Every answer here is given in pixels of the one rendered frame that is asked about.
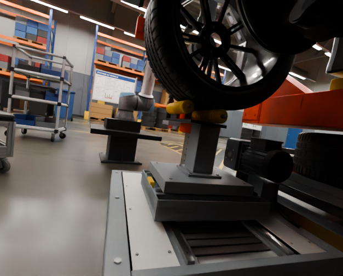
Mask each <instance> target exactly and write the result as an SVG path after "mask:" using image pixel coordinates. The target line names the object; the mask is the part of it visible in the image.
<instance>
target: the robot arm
mask: <svg viewBox="0 0 343 276"><path fill-rule="evenodd" d="M147 10H148V8H147ZM147 10H146V13H147ZM146 13H145V15H144V18H146ZM154 83H155V76H154V73H153V72H152V68H150V65H149V61H148V60H147V64H146V70H145V73H144V78H143V84H142V90H141V92H140V93H139V94H138V96H136V94H135V93H132V92H121V93H120V96H119V104H118V112H117V114H116V116H115V119H120V120H129V121H135V118H134V115H133V111H140V112H149V113H150V112H152V110H153V109H154V105H155V100H154V99H153V96H152V92H153V88H154Z"/></svg>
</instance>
